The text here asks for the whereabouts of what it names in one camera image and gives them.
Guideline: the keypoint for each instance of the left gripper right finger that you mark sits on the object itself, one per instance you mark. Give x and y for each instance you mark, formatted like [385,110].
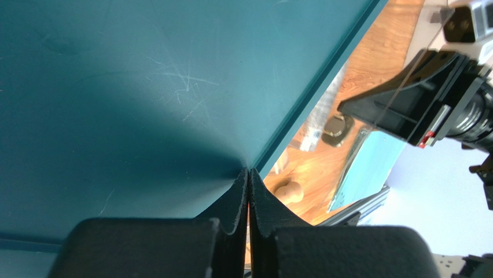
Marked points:
[284,245]

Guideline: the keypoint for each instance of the teal drawer organizer box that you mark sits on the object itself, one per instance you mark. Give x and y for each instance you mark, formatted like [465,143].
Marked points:
[150,109]

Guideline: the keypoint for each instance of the small foundation bottle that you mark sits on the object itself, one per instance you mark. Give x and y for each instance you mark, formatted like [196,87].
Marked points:
[336,129]

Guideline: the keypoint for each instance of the aluminium frame rail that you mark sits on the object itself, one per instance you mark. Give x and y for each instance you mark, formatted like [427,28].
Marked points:
[360,212]

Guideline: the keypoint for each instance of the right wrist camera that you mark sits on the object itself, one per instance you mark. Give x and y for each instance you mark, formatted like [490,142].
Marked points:
[470,22]

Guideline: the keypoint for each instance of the teal mat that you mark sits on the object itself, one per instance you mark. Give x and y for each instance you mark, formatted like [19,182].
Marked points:
[369,164]

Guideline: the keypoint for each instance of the beige makeup sponge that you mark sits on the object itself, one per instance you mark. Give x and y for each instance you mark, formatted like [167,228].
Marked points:
[292,192]

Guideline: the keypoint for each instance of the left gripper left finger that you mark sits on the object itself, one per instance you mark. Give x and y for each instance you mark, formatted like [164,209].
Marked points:
[211,244]

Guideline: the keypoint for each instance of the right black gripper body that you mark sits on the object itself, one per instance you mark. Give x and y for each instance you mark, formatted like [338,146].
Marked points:
[454,100]

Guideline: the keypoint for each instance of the tall foundation tube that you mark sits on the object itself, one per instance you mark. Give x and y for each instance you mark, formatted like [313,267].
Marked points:
[312,128]

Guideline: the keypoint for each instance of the clear drawer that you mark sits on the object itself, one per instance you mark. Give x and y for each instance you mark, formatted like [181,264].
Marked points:
[315,185]

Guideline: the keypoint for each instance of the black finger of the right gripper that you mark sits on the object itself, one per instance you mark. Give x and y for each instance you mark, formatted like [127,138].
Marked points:
[398,106]

